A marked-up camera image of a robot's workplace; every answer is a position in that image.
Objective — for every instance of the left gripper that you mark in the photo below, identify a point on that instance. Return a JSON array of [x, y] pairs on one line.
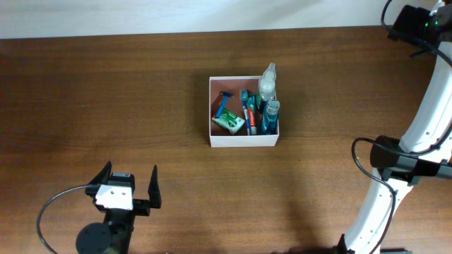
[[143, 206]]

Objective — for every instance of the green soap packet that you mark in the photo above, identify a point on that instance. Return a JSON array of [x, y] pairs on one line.
[[229, 121]]

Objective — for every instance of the blue disposable razor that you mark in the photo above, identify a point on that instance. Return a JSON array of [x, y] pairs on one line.
[[225, 96]]

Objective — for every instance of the blue white toothbrush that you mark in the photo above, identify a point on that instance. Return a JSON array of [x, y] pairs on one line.
[[244, 96]]

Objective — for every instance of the green toothpaste tube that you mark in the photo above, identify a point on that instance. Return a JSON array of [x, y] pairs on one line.
[[251, 106]]

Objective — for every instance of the blue mouthwash bottle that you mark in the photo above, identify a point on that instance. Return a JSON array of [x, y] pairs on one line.
[[269, 119]]

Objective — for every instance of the clear purple spray bottle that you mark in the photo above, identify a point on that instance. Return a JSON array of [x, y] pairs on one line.
[[266, 87]]

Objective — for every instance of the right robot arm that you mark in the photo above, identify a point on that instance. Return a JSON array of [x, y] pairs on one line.
[[424, 151]]

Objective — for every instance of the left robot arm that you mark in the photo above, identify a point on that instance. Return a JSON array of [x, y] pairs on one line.
[[112, 235]]

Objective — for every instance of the white cardboard box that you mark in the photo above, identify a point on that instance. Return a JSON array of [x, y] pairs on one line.
[[220, 137]]

